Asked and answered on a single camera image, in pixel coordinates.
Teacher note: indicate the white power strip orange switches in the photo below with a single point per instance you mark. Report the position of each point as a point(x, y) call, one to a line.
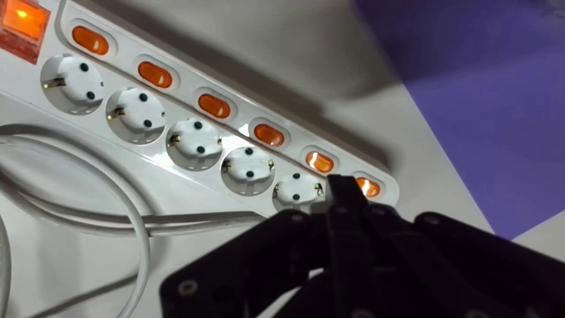
point(185, 106)

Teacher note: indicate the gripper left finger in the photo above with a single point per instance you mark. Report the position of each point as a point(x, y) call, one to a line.
point(265, 251)

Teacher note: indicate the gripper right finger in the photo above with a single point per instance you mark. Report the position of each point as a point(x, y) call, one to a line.
point(441, 265)

